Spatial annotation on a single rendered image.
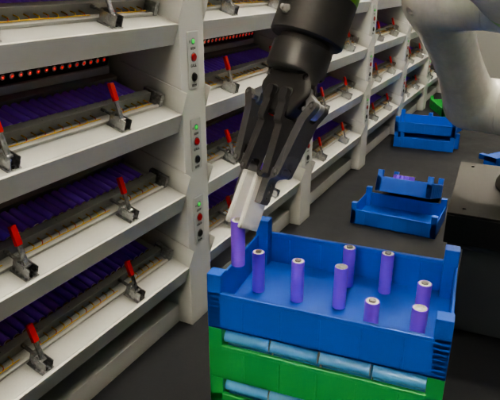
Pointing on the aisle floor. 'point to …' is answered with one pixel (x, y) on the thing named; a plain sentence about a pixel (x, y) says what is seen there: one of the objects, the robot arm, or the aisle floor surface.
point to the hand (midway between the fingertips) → (250, 199)
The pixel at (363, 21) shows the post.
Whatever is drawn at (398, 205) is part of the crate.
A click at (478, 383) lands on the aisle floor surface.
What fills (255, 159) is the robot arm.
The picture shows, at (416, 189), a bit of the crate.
